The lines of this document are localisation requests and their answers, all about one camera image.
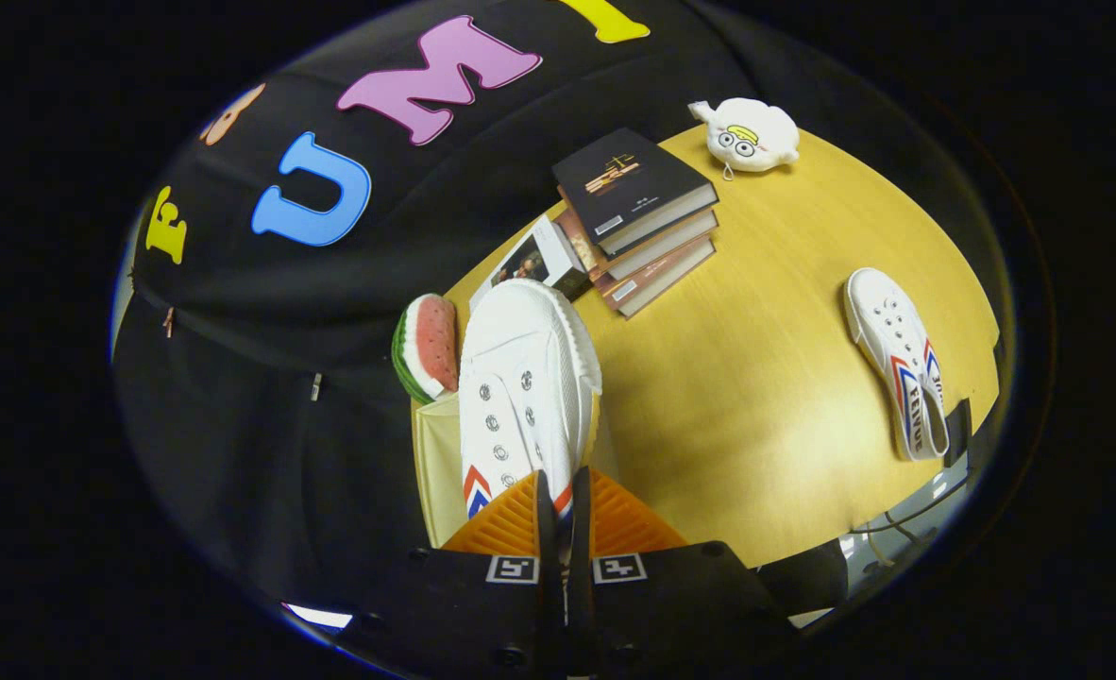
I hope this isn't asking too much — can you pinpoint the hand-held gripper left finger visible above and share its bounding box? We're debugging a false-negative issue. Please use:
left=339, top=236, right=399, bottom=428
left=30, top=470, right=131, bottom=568
left=348, top=468, right=566, bottom=680

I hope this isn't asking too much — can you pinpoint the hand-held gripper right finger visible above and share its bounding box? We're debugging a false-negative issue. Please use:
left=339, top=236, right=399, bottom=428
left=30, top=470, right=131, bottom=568
left=571, top=466, right=795, bottom=680

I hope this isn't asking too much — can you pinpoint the beige fabric storage box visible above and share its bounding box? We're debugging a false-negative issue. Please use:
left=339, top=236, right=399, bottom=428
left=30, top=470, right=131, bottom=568
left=412, top=389, right=620, bottom=551

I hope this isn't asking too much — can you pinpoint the white canvas shoe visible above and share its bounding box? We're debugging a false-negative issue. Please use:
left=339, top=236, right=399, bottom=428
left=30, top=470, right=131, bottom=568
left=844, top=268, right=952, bottom=464
left=459, top=278, right=604, bottom=522

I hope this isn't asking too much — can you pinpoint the black blocky object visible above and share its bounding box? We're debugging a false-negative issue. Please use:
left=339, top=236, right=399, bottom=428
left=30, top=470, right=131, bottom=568
left=756, top=538, right=850, bottom=617

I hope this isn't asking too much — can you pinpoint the laptop with lit screen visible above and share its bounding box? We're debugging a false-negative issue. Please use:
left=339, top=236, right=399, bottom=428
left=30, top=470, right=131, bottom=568
left=281, top=602, right=354, bottom=631

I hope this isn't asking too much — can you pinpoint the watermelon slice toy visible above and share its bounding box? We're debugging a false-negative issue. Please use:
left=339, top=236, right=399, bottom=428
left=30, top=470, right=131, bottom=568
left=391, top=294, right=460, bottom=405

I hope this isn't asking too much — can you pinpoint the white portrait cover book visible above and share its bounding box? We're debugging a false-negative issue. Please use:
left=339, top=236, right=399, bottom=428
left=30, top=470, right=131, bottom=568
left=468, top=215, right=592, bottom=313

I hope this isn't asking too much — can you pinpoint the black hardcover book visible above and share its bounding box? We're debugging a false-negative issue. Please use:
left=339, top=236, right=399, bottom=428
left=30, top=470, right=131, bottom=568
left=551, top=127, right=719, bottom=256

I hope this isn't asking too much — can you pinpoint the white plush toy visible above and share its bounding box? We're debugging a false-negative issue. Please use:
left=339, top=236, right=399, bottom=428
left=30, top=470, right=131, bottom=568
left=688, top=97, right=801, bottom=180

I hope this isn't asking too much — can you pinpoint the black cable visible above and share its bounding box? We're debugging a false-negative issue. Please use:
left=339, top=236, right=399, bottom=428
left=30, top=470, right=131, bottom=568
left=846, top=472, right=972, bottom=568

